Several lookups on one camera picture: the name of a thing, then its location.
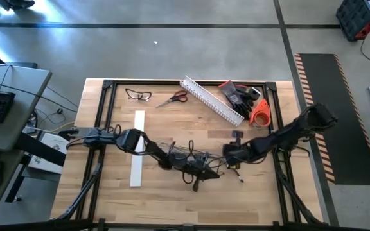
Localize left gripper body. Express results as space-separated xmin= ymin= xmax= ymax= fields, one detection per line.
xmin=184 ymin=152 xmax=211 ymax=193

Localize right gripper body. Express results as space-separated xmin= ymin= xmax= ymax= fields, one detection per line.
xmin=222 ymin=130 xmax=250 ymax=170

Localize black red-cuffed work glove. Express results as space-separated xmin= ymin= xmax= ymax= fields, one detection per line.
xmin=233 ymin=83 xmax=256 ymax=121
xmin=217 ymin=80 xmax=254 ymax=112

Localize black tape roll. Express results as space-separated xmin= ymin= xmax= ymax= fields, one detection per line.
xmin=247 ymin=86 xmax=263 ymax=101

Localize clear safety glasses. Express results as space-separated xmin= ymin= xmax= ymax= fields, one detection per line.
xmin=125 ymin=88 xmax=153 ymax=102

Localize black hazard-striped floor mat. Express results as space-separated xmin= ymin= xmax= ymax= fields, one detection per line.
xmin=294 ymin=53 xmax=370 ymax=185

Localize white box with logo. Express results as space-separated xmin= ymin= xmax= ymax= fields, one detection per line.
xmin=27 ymin=132 xmax=71 ymax=175

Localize black desk leg bar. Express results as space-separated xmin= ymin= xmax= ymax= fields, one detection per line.
xmin=4 ymin=132 xmax=67 ymax=203

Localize black and red tool case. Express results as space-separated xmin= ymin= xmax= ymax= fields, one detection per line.
xmin=335 ymin=0 xmax=370 ymax=42

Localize grey desk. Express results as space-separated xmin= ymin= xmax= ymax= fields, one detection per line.
xmin=0 ymin=62 xmax=53 ymax=227

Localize person's foot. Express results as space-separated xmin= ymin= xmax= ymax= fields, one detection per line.
xmin=6 ymin=0 xmax=37 ymax=11

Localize black left wrist camera cable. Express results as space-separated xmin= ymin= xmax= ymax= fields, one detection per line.
xmin=167 ymin=139 xmax=195 ymax=185

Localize white slotted cable duct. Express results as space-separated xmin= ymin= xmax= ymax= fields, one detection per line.
xmin=179 ymin=75 xmax=245 ymax=128

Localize white flat duct cover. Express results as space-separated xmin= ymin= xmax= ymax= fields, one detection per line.
xmin=129 ymin=110 xmax=146 ymax=188

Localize red-handled scissors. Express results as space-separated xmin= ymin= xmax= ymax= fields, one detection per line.
xmin=155 ymin=90 xmax=189 ymax=108

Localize black aluminium table frame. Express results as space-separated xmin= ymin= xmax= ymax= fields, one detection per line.
xmin=51 ymin=78 xmax=326 ymax=231

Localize black desk cable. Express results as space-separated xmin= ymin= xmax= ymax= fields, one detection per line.
xmin=0 ymin=78 xmax=78 ymax=113

